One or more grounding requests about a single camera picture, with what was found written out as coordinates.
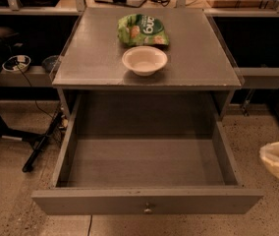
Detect white bowl with items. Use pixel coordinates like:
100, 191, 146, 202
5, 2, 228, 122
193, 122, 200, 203
2, 55, 31, 73

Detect grey drawer cabinet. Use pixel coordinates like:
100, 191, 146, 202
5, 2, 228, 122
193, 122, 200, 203
49, 6, 246, 121

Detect black stand legs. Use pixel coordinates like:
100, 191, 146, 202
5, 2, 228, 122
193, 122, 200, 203
0, 107, 63, 173

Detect dark bowl on shelf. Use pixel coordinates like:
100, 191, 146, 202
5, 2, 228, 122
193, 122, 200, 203
41, 55, 59, 73

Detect grey top drawer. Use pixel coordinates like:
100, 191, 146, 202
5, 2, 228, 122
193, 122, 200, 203
32, 92, 263, 215

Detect green snack bag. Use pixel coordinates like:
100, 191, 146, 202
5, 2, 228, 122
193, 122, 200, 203
117, 14, 169, 46

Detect white paper bowl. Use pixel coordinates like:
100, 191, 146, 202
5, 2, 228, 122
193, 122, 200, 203
122, 46, 168, 77

